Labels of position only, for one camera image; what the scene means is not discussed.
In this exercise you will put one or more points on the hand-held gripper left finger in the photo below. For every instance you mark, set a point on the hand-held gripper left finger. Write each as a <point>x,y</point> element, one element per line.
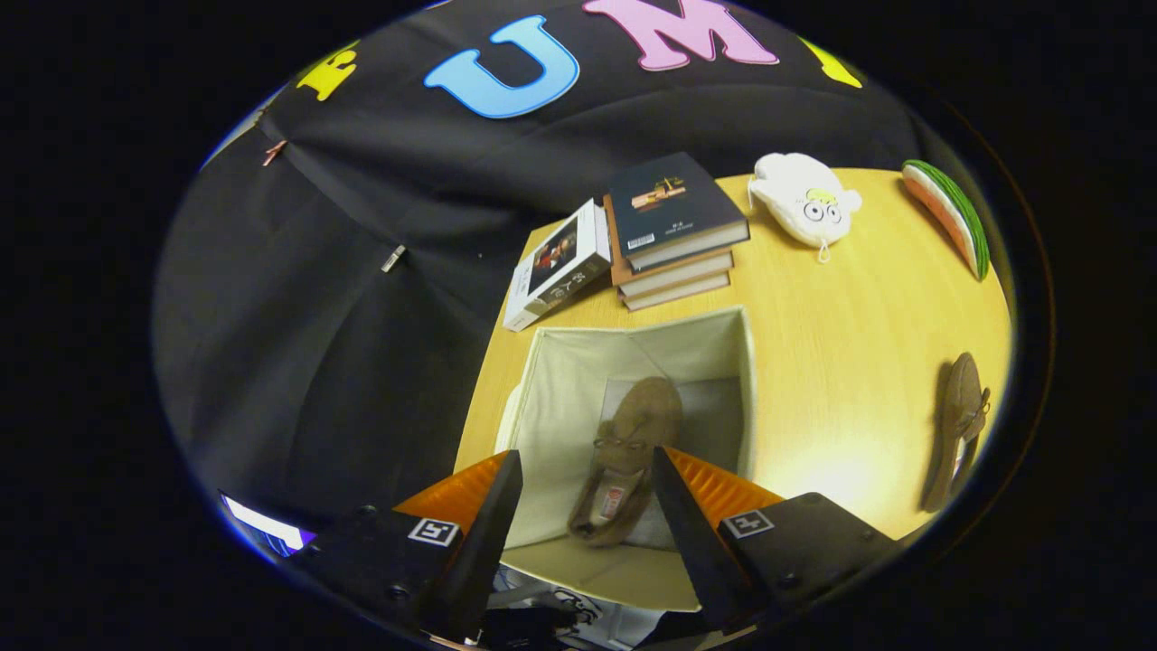
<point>479,551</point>

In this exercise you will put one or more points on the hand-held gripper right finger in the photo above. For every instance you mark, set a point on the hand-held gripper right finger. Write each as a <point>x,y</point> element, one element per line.
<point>700,551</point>

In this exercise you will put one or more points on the brown suede shoe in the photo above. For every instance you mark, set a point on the brown suede shoe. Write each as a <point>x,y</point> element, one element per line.
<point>958,416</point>
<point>633,425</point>

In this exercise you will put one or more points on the beige fabric storage box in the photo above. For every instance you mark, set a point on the beige fabric storage box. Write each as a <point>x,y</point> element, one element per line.
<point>569,389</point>

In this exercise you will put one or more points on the lit computer screen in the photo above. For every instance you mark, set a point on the lit computer screen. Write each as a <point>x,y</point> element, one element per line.
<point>267,529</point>

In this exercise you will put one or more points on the thin brown book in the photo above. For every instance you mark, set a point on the thin brown book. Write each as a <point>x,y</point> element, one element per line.
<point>678,294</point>

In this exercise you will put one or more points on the brown cover book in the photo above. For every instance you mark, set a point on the brown cover book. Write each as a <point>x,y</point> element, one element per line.
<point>678,273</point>

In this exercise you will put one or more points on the white picture-cover book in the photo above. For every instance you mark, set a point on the white picture-cover book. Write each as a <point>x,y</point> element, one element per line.
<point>560,262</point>

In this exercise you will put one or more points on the silver metal clip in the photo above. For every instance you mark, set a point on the silver metal clip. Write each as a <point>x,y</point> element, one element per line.
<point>393,259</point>

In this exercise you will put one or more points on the dark blue hardcover book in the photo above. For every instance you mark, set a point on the dark blue hardcover book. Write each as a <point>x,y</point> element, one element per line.
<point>673,203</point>

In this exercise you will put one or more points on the white plush toy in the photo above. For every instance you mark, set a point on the white plush toy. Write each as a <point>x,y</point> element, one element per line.
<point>800,203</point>

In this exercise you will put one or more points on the watermelon slice plush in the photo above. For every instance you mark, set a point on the watermelon slice plush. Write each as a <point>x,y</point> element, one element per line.
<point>954,212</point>

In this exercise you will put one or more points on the pink clothes peg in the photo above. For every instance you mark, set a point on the pink clothes peg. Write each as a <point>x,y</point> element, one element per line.
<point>274,152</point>

